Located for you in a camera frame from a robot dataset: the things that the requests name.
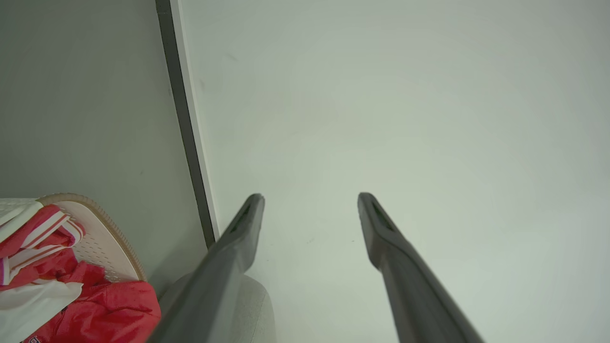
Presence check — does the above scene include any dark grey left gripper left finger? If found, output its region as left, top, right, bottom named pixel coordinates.
left=148, top=193, right=265, bottom=343

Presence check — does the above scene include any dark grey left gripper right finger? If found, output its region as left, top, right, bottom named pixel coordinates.
left=357, top=192, right=485, bottom=343

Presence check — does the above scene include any red jersey garment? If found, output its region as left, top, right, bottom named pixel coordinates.
left=21, top=248, right=162, bottom=343

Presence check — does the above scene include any white perforated laundry basket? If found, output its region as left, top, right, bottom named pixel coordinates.
left=0, top=193, right=147, bottom=282

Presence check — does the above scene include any white cloth garment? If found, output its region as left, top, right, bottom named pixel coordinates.
left=0, top=280, right=83, bottom=343

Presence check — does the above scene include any red white striped garment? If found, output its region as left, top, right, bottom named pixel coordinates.
left=0, top=204, right=87, bottom=286

